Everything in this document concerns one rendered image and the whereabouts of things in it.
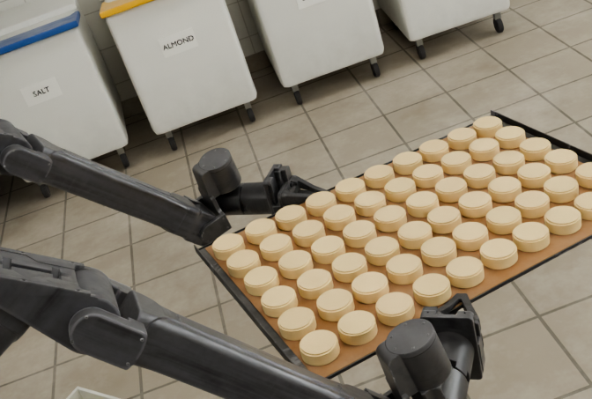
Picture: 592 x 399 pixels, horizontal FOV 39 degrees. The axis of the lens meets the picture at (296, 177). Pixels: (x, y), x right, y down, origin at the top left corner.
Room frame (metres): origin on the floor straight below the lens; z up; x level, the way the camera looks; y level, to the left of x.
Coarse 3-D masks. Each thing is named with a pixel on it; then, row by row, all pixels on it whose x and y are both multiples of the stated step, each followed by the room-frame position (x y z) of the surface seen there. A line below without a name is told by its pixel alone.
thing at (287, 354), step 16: (496, 112) 1.31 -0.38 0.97; (528, 128) 1.23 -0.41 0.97; (560, 144) 1.15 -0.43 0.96; (208, 256) 1.12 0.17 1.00; (224, 272) 1.06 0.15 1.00; (528, 272) 0.87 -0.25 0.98; (496, 288) 0.85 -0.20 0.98; (240, 304) 0.96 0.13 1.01; (256, 320) 0.91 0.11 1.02; (272, 336) 0.88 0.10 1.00; (288, 352) 0.84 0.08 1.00; (304, 368) 0.80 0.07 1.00
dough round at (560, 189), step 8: (560, 176) 1.04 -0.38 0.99; (544, 184) 1.03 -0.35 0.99; (552, 184) 1.02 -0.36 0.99; (560, 184) 1.02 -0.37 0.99; (568, 184) 1.01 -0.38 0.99; (576, 184) 1.01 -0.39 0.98; (544, 192) 1.02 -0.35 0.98; (552, 192) 1.01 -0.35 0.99; (560, 192) 1.00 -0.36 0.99; (568, 192) 1.00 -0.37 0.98; (576, 192) 1.00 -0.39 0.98; (552, 200) 1.00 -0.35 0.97; (560, 200) 1.00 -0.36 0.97; (568, 200) 0.99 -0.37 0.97
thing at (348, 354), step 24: (384, 192) 1.16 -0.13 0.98; (312, 216) 1.15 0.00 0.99; (360, 216) 1.11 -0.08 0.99; (408, 216) 1.07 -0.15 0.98; (552, 240) 0.92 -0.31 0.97; (576, 240) 0.90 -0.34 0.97; (264, 264) 1.05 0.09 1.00; (528, 264) 0.88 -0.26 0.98; (240, 288) 1.01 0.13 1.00; (336, 288) 0.94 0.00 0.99; (408, 288) 0.90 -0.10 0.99; (456, 288) 0.87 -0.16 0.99; (480, 288) 0.86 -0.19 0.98; (384, 336) 0.82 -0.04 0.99; (336, 360) 0.80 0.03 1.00
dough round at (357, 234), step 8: (352, 224) 1.06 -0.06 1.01; (360, 224) 1.06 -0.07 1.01; (368, 224) 1.05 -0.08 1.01; (344, 232) 1.05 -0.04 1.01; (352, 232) 1.04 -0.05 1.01; (360, 232) 1.04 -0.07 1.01; (368, 232) 1.03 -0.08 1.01; (344, 240) 1.04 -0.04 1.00; (352, 240) 1.03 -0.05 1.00; (360, 240) 1.02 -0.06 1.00; (368, 240) 1.02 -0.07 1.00
